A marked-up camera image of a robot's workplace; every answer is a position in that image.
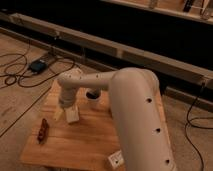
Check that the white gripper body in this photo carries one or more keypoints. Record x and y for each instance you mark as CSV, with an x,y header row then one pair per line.
x,y
66,103

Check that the white sponge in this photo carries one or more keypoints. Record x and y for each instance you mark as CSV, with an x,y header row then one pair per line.
x,y
72,114

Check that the wooden board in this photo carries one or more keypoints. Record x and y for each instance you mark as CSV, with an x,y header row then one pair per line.
x,y
81,146

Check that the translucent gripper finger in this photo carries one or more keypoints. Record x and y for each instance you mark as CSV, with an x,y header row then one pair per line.
x,y
58,113

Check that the red chili pepper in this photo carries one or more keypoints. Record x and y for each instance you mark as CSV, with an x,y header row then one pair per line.
x,y
43,131

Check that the blue black device on floor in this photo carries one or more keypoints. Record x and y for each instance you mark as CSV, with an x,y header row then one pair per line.
x,y
37,66

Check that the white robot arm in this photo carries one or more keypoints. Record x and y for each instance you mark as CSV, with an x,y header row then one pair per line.
x,y
132,96

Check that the white power strip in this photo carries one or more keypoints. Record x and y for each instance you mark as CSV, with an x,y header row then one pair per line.
x,y
116,159

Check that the white cup with dark contents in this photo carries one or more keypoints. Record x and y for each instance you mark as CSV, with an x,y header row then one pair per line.
x,y
93,97

